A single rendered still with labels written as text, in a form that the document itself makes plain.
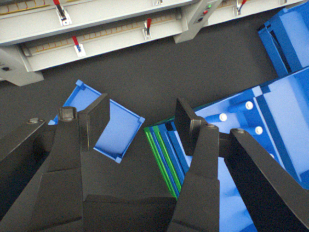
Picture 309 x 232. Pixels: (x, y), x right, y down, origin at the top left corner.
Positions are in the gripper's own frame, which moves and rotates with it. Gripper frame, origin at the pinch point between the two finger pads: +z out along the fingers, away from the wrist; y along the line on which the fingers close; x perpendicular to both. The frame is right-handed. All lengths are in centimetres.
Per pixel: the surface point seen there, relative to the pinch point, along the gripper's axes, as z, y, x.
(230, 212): 15.5, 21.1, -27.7
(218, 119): 18.2, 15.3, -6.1
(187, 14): 62, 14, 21
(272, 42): 80, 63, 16
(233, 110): 23.6, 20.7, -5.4
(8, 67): 44, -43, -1
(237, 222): 14.8, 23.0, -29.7
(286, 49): 74, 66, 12
